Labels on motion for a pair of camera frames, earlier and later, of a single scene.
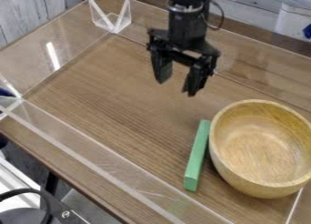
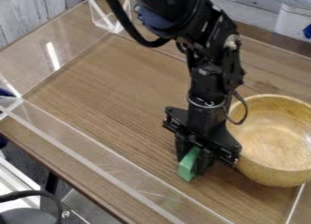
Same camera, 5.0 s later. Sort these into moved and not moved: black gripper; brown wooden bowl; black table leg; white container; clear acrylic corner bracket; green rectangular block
Moved: black gripper; green rectangular block; brown wooden bowl
Not moved: white container; clear acrylic corner bracket; black table leg
